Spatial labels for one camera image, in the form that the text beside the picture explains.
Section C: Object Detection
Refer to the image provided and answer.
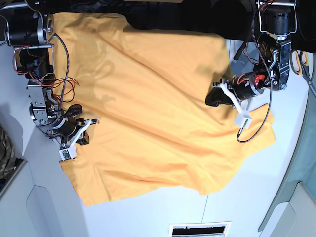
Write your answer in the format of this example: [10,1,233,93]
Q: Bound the white floor vent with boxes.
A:
[168,221,231,237]

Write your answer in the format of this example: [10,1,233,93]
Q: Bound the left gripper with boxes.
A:
[205,76,265,107]

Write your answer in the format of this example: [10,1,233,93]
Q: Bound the yellow orange t-shirt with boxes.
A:
[54,13,276,206]

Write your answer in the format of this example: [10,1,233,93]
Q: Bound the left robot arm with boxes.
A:
[205,0,297,107]

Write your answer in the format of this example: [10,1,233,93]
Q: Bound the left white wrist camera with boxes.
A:
[213,82,252,129]

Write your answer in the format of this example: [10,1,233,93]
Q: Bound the orange handled scissors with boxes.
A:
[290,49,316,97]

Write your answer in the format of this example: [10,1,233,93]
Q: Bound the camouflage cloth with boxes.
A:
[0,127,16,179]

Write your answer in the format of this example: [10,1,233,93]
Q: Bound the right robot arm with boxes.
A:
[0,0,98,148]

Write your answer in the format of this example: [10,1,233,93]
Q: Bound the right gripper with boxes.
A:
[48,104,89,146]

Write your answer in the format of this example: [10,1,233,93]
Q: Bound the camera braided cable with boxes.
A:
[236,7,274,144]

